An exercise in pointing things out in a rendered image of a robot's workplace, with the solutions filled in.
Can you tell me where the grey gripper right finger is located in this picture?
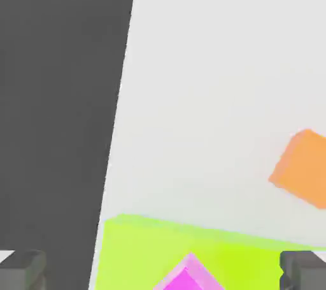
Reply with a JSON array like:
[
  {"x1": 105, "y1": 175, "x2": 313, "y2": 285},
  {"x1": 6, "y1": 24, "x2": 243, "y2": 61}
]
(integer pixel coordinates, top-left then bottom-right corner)
[{"x1": 279, "y1": 250, "x2": 326, "y2": 290}]

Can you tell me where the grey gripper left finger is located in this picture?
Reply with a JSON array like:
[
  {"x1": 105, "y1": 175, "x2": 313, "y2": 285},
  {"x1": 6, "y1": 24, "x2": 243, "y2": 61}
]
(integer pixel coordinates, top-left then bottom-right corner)
[{"x1": 0, "y1": 249, "x2": 48, "y2": 290}]

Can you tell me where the small orange cube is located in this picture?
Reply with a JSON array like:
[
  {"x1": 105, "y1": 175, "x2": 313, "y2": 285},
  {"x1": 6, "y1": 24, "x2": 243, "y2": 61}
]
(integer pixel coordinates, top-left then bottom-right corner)
[{"x1": 267, "y1": 128, "x2": 326, "y2": 210}]

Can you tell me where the small magenta cube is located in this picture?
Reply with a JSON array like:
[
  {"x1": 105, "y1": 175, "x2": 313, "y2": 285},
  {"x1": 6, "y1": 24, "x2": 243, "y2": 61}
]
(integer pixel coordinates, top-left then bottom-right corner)
[{"x1": 152, "y1": 252, "x2": 226, "y2": 290}]

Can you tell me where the large lime green box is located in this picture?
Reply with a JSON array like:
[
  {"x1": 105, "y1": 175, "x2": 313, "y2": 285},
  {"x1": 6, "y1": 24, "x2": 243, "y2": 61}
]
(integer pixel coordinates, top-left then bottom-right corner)
[{"x1": 94, "y1": 213, "x2": 326, "y2": 290}]

